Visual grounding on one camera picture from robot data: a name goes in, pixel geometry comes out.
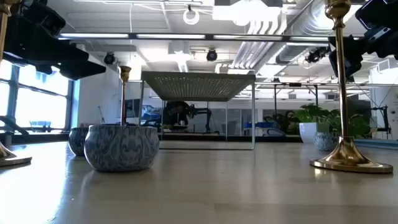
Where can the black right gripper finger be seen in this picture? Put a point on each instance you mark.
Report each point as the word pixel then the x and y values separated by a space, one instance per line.
pixel 350 59

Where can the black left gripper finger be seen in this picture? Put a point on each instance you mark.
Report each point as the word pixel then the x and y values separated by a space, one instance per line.
pixel 43 69
pixel 81 71

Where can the brass candlestick holder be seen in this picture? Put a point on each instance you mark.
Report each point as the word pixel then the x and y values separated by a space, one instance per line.
pixel 12 159
pixel 125 73
pixel 345 155

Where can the black background robot arm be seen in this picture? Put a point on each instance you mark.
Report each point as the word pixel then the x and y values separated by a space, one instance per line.
pixel 177 113

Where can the black monitor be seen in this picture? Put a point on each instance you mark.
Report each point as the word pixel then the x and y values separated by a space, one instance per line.
pixel 360 107

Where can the black background stand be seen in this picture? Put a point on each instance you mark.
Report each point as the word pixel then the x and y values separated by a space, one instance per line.
pixel 385 119

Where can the green plant in white pot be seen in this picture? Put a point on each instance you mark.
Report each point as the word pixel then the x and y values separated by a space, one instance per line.
pixel 308 132

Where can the black overhead light bar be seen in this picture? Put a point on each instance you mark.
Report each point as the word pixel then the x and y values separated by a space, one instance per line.
pixel 174 36

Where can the green perforated metal shelf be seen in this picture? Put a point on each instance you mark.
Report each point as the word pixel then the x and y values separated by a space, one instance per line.
pixel 199 87

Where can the black ceiling camera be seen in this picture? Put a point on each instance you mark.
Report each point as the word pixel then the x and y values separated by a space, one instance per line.
pixel 315 55
pixel 211 55
pixel 109 58

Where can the black background metal frame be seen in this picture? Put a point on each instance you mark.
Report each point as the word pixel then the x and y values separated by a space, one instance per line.
pixel 295 84

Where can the silver ventilation duct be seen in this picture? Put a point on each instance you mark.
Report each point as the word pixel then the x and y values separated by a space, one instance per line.
pixel 298 28

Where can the black metal table frame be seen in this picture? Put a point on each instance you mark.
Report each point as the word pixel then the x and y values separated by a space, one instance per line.
pixel 12 124

